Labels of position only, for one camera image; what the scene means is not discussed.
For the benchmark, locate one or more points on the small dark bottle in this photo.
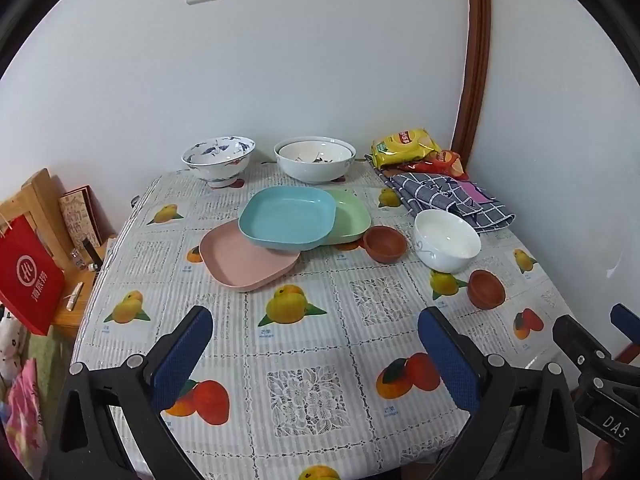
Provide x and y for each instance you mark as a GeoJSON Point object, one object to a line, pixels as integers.
{"type": "Point", "coordinates": [91, 255]}

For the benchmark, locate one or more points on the fruit print tablecloth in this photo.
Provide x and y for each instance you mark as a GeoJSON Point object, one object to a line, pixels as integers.
{"type": "Point", "coordinates": [320, 310]}

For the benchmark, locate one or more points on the grey checked cloth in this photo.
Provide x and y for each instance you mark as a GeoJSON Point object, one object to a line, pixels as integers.
{"type": "Point", "coordinates": [430, 194]}

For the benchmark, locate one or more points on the white dotted cloth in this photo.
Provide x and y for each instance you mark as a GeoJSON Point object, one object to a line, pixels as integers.
{"type": "Point", "coordinates": [12, 345]}

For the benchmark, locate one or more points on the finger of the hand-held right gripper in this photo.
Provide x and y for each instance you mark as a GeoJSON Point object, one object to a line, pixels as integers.
{"type": "Point", "coordinates": [626, 321]}
{"type": "Point", "coordinates": [575, 340]}

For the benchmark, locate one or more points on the yellow chip bag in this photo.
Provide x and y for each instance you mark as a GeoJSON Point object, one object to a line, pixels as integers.
{"type": "Point", "coordinates": [405, 147]}

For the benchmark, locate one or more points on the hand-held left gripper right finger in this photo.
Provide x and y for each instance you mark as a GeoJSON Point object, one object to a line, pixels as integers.
{"type": "Point", "coordinates": [450, 360]}

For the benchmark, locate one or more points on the small brown bowl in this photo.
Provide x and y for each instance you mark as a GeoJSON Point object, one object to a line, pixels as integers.
{"type": "Point", "coordinates": [487, 291]}
{"type": "Point", "coordinates": [385, 249]}

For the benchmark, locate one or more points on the large white bowl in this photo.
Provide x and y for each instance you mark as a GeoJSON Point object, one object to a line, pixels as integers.
{"type": "Point", "coordinates": [310, 170]}

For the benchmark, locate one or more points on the blue patterned white bowl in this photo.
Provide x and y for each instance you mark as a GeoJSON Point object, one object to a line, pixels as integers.
{"type": "Point", "coordinates": [220, 166]}

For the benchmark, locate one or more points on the pink square plate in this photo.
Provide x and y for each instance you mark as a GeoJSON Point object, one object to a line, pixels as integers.
{"type": "Point", "coordinates": [240, 266]}

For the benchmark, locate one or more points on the brown wooden door frame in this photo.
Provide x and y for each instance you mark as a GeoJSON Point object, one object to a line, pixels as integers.
{"type": "Point", "coordinates": [475, 60]}

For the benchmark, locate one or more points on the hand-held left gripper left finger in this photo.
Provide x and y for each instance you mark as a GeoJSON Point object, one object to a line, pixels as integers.
{"type": "Point", "coordinates": [184, 352]}

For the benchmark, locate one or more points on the red paper bag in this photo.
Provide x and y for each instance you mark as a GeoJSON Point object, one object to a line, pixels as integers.
{"type": "Point", "coordinates": [30, 275]}

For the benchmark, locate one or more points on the red chip bag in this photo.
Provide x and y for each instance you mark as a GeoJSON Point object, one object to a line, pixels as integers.
{"type": "Point", "coordinates": [446, 161]}

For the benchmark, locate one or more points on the blue square plate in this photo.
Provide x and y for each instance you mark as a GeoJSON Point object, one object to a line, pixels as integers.
{"type": "Point", "coordinates": [285, 215]}

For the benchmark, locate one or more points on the patterned brown box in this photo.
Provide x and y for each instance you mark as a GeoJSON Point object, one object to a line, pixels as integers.
{"type": "Point", "coordinates": [80, 215]}

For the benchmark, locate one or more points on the small white tube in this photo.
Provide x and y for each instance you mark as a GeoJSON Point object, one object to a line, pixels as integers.
{"type": "Point", "coordinates": [73, 297]}

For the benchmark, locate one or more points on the plain white bowl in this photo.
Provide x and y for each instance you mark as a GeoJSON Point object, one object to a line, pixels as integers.
{"type": "Point", "coordinates": [445, 240]}

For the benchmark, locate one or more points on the green square plate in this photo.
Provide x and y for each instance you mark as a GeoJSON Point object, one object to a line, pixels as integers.
{"type": "Point", "coordinates": [351, 220]}

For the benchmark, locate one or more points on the pink patterned bag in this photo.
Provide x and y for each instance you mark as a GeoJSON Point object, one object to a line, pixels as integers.
{"type": "Point", "coordinates": [25, 410]}

